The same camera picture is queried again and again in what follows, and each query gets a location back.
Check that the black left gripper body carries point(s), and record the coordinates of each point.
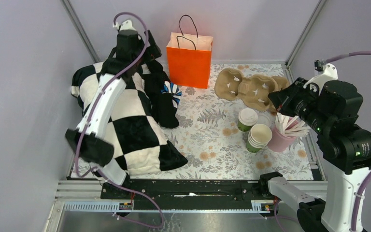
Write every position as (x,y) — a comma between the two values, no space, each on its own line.
(152,51)

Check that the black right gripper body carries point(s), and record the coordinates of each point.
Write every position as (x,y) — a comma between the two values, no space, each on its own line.
(303,104)

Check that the orange paper bag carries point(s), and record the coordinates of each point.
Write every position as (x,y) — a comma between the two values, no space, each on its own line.
(189,58)

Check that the white plastic cup lid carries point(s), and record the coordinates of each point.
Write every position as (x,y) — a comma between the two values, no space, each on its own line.
(248,117)

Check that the brown cardboard cup carrier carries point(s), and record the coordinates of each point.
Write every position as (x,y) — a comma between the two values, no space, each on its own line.
(231,84)

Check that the green paper coffee cup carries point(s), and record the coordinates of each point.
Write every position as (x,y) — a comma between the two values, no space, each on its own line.
(243,126)

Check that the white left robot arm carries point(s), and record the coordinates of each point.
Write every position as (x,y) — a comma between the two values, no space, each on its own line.
(87,139)

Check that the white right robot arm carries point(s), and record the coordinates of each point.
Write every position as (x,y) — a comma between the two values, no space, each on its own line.
(330,108)

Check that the pink cup of stirrers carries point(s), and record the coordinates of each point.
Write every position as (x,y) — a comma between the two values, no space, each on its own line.
(285,131)

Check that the blue white striped cloth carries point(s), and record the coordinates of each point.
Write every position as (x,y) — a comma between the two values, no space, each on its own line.
(173,90)

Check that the stack of green paper cups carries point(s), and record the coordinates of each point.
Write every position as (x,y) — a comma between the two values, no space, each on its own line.
(258,137)

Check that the floral table mat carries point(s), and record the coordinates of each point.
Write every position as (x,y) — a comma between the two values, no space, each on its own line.
(208,136)

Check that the black white checkered blanket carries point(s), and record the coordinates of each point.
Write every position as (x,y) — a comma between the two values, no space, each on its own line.
(140,145)

